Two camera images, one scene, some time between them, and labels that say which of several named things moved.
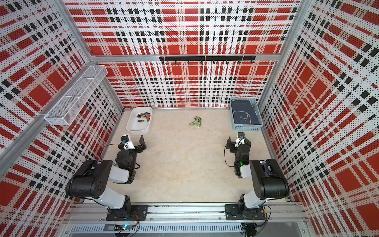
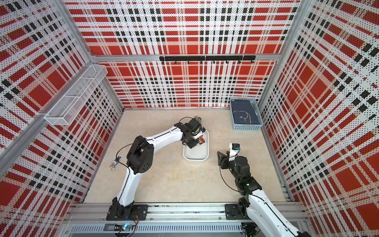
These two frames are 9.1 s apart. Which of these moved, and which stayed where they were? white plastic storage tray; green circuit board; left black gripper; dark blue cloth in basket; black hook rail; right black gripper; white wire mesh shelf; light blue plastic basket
Moved: right black gripper; white plastic storage tray; left black gripper
Stayed: black hook rail; green circuit board; light blue plastic basket; white wire mesh shelf; dark blue cloth in basket
